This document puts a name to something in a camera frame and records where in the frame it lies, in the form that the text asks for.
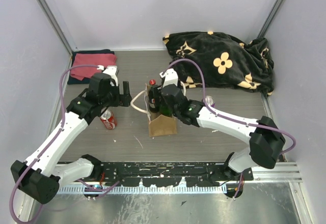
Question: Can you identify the dark cola bottle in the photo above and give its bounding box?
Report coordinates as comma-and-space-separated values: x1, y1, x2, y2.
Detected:
148, 79, 158, 113

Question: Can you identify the green glass bottle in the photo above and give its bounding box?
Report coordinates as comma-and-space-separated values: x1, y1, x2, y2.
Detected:
159, 99, 173, 117

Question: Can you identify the brown canvas bag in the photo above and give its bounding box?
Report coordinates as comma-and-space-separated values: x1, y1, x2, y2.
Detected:
130, 81, 186, 137

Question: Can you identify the purple soda can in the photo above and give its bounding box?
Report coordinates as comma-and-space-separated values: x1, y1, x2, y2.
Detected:
203, 96, 215, 107

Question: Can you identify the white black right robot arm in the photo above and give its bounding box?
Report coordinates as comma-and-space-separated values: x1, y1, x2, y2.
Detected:
148, 85, 285, 180

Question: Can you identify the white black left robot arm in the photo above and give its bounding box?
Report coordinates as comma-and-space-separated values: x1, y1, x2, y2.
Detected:
11, 72, 132, 205

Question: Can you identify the red soda can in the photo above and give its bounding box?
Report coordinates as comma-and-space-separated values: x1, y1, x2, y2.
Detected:
100, 109, 117, 130

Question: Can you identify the red folded cloth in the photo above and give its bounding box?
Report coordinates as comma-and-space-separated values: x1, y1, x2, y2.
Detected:
70, 53, 117, 81

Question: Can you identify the dark navy folded cloth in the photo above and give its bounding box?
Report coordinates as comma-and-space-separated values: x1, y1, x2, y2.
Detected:
68, 49, 115, 85

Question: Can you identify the black floral blanket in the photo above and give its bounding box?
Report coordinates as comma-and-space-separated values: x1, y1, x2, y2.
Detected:
162, 32, 275, 95

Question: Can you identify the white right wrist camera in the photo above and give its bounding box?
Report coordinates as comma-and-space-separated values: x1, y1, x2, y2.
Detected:
159, 68, 179, 88

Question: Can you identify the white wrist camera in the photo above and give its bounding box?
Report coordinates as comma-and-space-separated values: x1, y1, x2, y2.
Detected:
159, 68, 179, 88
97, 65, 119, 85

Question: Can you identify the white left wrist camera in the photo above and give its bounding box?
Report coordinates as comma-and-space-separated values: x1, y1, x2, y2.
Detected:
97, 65, 119, 85

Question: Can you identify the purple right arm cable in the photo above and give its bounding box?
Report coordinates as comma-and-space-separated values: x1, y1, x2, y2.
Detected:
162, 58, 296, 156

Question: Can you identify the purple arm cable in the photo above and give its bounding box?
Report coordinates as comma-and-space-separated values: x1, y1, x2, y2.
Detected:
162, 58, 296, 156
9, 64, 120, 224

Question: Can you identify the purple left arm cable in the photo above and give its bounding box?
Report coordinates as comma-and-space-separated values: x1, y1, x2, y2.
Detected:
9, 64, 120, 224

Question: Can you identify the white slotted cable duct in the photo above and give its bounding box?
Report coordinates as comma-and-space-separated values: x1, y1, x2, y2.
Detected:
58, 185, 228, 194

